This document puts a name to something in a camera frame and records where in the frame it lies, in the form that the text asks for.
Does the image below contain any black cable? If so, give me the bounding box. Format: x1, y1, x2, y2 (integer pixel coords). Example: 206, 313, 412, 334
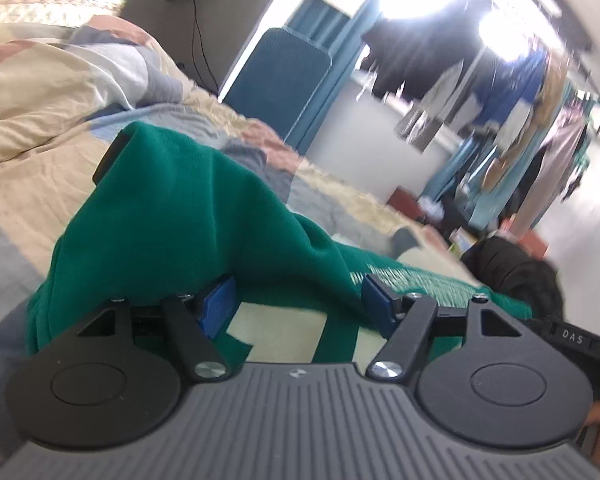
180, 0, 221, 96

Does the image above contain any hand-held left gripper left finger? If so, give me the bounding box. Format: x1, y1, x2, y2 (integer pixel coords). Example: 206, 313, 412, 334
76, 276, 238, 383

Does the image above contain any patchwork quilt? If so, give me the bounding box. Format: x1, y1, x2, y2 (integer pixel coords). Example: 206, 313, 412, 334
0, 0, 486, 466

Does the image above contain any green yellow box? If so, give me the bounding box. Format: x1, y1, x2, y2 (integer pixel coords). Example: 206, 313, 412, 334
449, 227, 476, 256

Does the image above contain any black clothes rack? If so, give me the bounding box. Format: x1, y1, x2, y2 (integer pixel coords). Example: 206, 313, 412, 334
525, 0, 600, 136

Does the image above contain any brown suitcase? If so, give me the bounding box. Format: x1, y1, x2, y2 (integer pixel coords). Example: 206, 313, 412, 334
387, 186, 428, 221

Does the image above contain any green sweater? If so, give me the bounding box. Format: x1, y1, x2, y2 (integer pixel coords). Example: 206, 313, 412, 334
25, 121, 533, 366

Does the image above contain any black padded cloth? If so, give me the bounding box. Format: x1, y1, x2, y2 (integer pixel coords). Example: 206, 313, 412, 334
460, 235, 565, 323

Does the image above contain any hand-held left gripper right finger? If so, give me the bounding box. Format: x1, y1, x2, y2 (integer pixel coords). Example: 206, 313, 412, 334
362, 273, 528, 382

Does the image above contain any red box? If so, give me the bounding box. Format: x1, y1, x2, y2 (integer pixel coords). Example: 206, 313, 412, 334
505, 217, 548, 258

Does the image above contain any row of hanging clothes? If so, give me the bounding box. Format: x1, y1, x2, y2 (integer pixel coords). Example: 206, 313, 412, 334
360, 0, 600, 236

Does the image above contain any blue chair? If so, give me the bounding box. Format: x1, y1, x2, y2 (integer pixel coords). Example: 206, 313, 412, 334
220, 27, 333, 153

